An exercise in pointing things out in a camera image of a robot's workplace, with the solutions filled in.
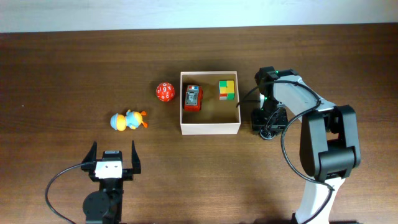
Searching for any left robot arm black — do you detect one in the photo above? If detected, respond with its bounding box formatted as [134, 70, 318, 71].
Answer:
[81, 142, 141, 224]

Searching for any multicolour puzzle cube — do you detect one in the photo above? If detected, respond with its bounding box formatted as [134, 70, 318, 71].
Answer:
[218, 80, 235, 100]

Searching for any red toy fire truck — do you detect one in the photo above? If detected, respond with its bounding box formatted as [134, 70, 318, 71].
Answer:
[183, 85, 203, 111]

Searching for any red letter ball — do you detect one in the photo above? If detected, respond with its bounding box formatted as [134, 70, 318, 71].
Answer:
[156, 82, 176, 102]

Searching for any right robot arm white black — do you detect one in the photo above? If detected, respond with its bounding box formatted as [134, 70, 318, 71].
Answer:
[251, 67, 361, 223]

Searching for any small black round cap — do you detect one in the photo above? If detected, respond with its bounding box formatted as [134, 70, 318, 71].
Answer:
[259, 129, 275, 140]

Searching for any white open cardboard box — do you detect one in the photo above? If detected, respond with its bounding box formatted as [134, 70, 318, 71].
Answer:
[180, 71, 241, 135]

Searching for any blue orange duck toy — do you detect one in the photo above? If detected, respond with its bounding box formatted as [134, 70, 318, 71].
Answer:
[110, 110, 148, 131]

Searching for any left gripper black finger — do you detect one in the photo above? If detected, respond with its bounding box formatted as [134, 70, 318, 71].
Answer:
[131, 141, 141, 170]
[81, 141, 97, 163]

